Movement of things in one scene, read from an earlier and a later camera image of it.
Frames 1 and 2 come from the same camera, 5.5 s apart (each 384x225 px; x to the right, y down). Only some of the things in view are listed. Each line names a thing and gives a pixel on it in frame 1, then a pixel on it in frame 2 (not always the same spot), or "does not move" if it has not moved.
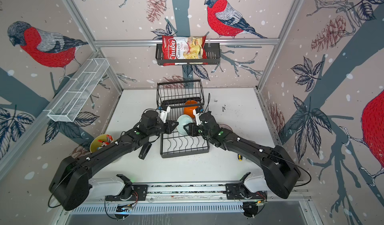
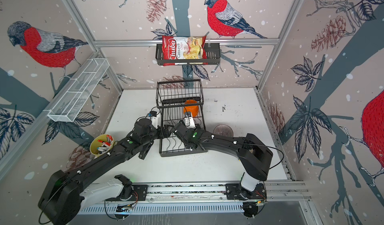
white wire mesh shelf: x=68 y=105 does not move
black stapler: x=145 y=150 does not move
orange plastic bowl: x=189 y=110 does not move
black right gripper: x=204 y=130 -> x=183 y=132
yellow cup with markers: x=100 y=141 does not move
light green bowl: x=198 y=120 -> x=189 y=122
